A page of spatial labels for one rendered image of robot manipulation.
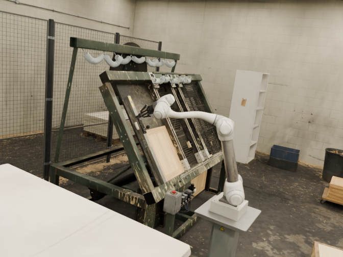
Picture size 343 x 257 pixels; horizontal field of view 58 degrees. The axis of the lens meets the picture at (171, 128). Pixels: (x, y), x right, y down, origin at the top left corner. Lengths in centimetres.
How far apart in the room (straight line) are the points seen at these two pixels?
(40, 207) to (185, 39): 875
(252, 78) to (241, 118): 89
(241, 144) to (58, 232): 666
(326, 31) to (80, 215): 780
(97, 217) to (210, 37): 843
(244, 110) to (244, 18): 270
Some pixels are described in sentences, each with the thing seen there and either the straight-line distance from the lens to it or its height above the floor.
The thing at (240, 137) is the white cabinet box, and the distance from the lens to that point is 717.
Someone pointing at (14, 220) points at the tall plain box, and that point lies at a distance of 70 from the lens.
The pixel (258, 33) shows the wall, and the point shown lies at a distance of 851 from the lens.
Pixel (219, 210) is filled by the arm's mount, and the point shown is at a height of 79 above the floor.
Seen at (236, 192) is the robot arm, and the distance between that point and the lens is 271.
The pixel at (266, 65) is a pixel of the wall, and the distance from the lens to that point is 837.
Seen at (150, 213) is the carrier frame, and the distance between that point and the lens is 299.
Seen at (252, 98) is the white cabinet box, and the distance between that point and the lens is 700.
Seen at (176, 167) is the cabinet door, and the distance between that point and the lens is 341.
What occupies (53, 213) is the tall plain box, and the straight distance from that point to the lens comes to 72.
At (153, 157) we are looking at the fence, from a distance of 309.
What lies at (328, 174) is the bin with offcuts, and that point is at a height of 16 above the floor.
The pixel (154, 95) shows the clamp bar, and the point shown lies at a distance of 356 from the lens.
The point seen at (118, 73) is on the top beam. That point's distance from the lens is 313.
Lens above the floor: 209
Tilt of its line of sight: 12 degrees down
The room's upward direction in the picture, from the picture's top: 7 degrees clockwise
